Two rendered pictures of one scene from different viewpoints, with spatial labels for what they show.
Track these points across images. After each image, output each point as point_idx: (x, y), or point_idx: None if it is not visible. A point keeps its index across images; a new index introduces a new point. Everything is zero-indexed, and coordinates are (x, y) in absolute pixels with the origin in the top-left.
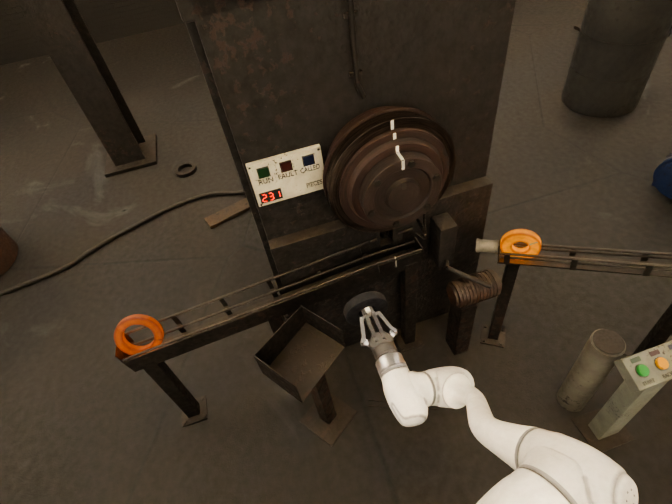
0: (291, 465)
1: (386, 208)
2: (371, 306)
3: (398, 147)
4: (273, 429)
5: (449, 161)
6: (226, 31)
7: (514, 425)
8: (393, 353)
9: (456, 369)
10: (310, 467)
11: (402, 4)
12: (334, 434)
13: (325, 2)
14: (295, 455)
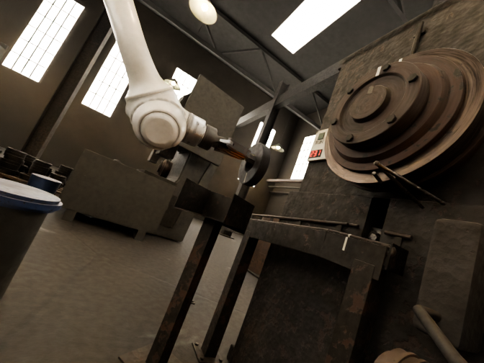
0: (116, 325)
1: (350, 122)
2: (255, 156)
3: None
4: (156, 325)
5: (471, 91)
6: (349, 67)
7: None
8: (204, 119)
9: (179, 104)
10: (105, 336)
11: (472, 10)
12: (131, 362)
13: (405, 36)
14: (124, 330)
